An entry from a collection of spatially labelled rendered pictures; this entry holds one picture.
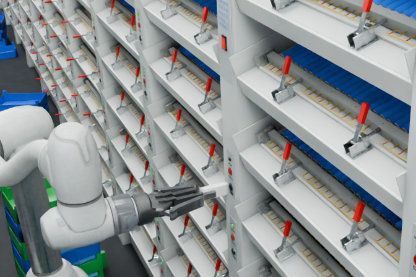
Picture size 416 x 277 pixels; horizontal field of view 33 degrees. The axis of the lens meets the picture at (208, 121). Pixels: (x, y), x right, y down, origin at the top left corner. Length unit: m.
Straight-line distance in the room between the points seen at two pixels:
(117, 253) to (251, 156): 1.78
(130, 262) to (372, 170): 2.19
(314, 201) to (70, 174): 0.51
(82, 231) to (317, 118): 0.59
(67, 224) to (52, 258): 0.73
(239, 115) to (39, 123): 0.72
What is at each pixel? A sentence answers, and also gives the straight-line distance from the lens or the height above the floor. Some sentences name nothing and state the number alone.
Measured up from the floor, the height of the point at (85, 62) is 0.75.
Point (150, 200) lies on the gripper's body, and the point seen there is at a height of 1.03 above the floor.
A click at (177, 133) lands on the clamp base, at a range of 2.14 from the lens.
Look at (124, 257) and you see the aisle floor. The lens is 3.27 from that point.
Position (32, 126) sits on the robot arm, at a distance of 2.09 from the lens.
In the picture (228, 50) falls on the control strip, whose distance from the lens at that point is 1.56.
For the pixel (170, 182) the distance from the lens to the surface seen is 2.30.
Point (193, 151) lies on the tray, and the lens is 2.05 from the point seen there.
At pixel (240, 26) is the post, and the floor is 1.42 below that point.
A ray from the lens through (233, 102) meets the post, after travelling 1.60.
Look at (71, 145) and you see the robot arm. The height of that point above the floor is 1.22.
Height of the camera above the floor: 1.85
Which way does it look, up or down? 24 degrees down
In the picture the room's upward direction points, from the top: 3 degrees counter-clockwise
